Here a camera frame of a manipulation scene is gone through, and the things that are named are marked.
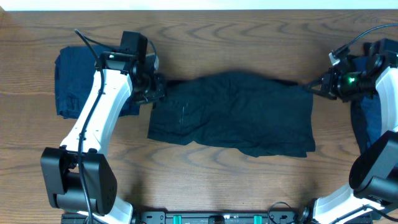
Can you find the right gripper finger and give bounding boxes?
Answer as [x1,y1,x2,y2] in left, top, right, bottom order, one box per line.
[306,88,337,100]
[303,74,330,91]

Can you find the black shorts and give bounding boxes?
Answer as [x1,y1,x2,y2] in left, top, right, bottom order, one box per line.
[147,72,316,157]

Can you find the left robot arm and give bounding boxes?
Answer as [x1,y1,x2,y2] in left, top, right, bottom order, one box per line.
[40,30,165,223]

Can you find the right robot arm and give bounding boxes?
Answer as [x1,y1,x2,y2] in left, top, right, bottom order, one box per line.
[296,39,397,223]

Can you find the dark clothes pile right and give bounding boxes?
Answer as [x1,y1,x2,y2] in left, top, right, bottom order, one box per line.
[350,39,397,154]

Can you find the folded navy blue garment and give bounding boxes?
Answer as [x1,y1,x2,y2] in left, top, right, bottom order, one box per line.
[54,46,156,119]

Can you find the left black camera cable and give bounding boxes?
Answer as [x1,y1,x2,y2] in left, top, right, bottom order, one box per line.
[73,28,125,224]

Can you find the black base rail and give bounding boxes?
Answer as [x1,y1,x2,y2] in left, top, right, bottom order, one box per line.
[131,212,297,224]

